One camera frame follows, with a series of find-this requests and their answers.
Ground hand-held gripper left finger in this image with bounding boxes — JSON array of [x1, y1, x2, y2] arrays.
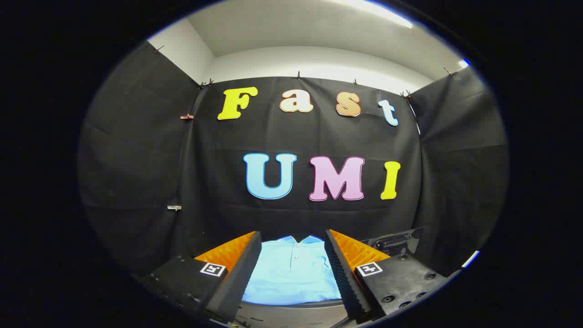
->
[[145, 231, 262, 325]]

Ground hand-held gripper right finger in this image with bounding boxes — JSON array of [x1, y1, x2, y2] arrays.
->
[[324, 229, 449, 322]]

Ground light blue polo shirt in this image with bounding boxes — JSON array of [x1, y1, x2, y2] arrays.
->
[[241, 235, 343, 306]]

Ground black backdrop cloth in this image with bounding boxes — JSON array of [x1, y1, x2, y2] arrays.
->
[[77, 43, 509, 278]]

